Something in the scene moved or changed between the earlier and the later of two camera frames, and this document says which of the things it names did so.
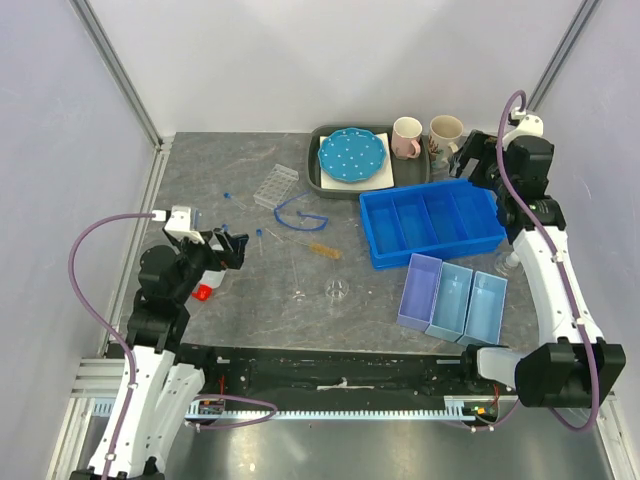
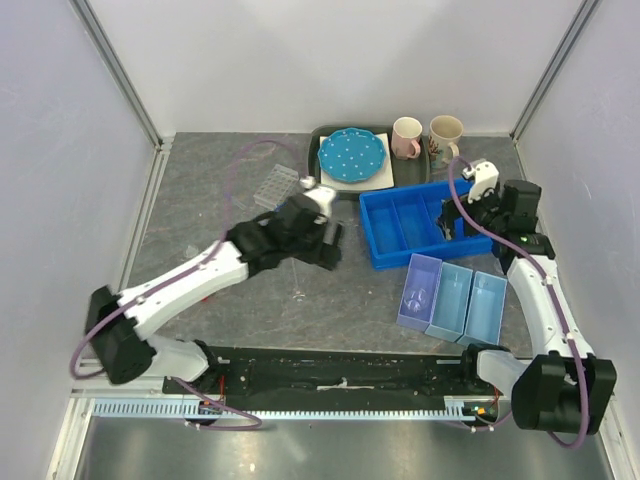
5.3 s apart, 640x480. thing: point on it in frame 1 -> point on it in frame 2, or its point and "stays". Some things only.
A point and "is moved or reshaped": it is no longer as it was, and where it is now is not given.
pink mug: (405, 137) stays
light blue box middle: (450, 302) stays
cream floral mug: (444, 133) stays
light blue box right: (486, 310) stays
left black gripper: (235, 245) -> (324, 255)
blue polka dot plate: (352, 154) stays
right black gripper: (480, 146) -> (491, 196)
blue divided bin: (434, 220) stays
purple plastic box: (416, 305) stays
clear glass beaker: (336, 290) -> (416, 300)
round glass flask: (507, 262) is moved or reshaped
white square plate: (383, 178) stays
